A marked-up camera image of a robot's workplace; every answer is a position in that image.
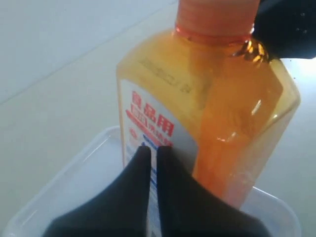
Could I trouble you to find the white foam tray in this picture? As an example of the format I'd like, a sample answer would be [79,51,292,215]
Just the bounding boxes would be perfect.
[2,126,302,237]

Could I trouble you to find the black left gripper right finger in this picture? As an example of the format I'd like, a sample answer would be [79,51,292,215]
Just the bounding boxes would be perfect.
[157,146,271,237]

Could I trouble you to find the orange soap pump bottle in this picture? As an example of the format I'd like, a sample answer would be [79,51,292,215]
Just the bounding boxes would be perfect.
[115,0,302,210]

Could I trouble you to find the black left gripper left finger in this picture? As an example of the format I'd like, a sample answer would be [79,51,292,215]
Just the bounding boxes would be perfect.
[43,146,151,237]

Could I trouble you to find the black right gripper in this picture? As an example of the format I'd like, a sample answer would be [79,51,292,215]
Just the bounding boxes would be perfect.
[253,0,316,62]

